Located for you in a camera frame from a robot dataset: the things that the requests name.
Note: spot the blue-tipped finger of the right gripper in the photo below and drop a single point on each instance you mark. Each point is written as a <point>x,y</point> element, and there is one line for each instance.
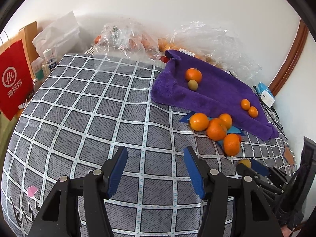
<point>270,180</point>

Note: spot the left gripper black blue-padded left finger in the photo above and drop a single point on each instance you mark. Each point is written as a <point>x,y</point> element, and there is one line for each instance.
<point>72,202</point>

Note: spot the yellow-brown fruit front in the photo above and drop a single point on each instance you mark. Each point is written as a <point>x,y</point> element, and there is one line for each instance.
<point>245,162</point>

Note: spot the small orange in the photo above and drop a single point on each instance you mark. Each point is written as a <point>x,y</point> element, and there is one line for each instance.
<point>245,104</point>
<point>253,112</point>

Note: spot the yellow-green round fruit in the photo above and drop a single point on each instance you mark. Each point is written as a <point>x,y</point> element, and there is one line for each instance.
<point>192,85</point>

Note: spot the large front orange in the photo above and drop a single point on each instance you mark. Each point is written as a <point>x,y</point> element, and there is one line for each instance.
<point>193,74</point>

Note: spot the small red fruit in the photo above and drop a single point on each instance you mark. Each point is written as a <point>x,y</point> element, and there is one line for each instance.
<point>240,138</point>

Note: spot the white blue charger box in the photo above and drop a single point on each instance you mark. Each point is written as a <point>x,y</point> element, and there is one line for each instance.
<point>265,94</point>

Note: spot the grey checked bed cover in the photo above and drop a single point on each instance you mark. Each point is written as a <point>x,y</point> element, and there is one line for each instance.
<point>86,109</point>

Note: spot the purple towel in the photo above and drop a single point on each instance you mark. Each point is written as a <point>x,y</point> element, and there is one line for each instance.
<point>217,93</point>

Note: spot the red paper shopping bag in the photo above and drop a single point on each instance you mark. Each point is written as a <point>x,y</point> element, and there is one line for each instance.
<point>16,81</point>

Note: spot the plastic water bottle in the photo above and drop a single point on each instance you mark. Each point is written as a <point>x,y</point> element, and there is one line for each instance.
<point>49,63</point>

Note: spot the clear plastic bag of fruit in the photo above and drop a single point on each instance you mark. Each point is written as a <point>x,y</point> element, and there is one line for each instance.
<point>215,45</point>

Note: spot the white plastic bag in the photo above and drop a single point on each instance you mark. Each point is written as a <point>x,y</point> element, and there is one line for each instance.
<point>61,36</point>

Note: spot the left clear plastic bag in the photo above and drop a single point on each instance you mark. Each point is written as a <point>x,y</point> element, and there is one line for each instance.
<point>126,39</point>

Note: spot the brown wooden door frame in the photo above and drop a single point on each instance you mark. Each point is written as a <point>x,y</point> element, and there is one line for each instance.
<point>291,60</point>

